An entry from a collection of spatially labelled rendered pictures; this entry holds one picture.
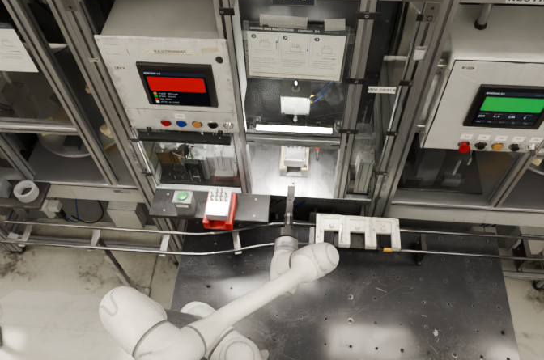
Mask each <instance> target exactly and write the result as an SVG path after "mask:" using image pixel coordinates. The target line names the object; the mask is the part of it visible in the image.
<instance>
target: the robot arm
mask: <svg viewBox="0 0 544 360"><path fill-rule="evenodd" d="M294 202H295V186H290V185H288V186H287V202H286V205H287V207H286V214H285V215H284V220H283V227H282V228H280V229H279V230H278V238H277V239H276V240H275V245H274V256H273V259H272V261H271V266H270V281H269V282H267V283H266V284H264V285H262V286H259V287H258V288H257V289H255V290H252V291H250V292H248V293H247V294H245V295H243V296H241V297H239V298H238V299H236V300H234V301H232V302H230V303H229V304H227V305H225V306H224V307H221V308H220V309H218V310H217V311H216V310H215V309H214V308H212V307H211V306H209V305H208V304H206V303H201V302H191V303H188V304H187V305H185V306H184V307H183V308H182V309H181V311H173V310H168V309H164V308H163V307H162V306H161V305H160V304H159V303H157V302H156V301H155V300H153V299H151V298H149V297H147V296H146V295H145V294H143V293H140V292H139V291H138V290H136V289H134V288H131V287H128V286H118V287H116V288H114V289H112V290H110V291H109V292H108V293H107V294H106V295H105V296H104V297H103V299H102V300H101V302H100V309H99V314H100V319H101V322H102V324H103V326H104V328H105V329H106V331H107V332H108V334H109V335H110V336H111V337H112V338H113V340H114V341H115V342H116V343H117V344H118V345H119V346H120V347H121V348H122V349H123V350H124V351H125V352H127V353H128V354H130V355H131V356H132V357H133V358H134V359H135V360H200V359H201V358H202V357H205V358H206V359H207V360H267V358H268V357H269V352H268V351H267V350H261V351H260V350H259V349H258V347H257V346H256V345H255V344H254V343H253V342H252V341H250V340H249V339H248V338H246V337H244V336H243V335H242V334H240V333H239V332H237V331H236V330H235V329H234V328H233V327H232V325H233V324H234V323H236V322H237V321H239V320H241V319H242V318H244V317H246V316H247V315H249V314H250V313H252V312H254V311H256V310H257V309H258V308H260V307H262V306H264V305H266V304H267V303H268V302H270V301H272V300H273V299H276V298H277V297H278V296H292V295H293V294H294V293H295V290H296V288H297V286H298V285H299V284H300V283H301V282H303V283H311V282H313V281H315V280H317V279H318V278H320V277H323V276H325V275H326V274H327V273H330V272H331V271H332V270H334V269H335V268H336V267H337V265H338V261H339V255H338V251H337V249H336V248H335V247H334V246H333V245H332V244H329V243H323V242H321V243H315V244H310V245H308V246H305V247H303V248H300V249H299V248H298V242H299V241H298V240H297V235H298V232H297V230H296V229H294V228H293V227H294V221H293V209H294V207H293V205H294ZM298 249H299V250H298Z"/></svg>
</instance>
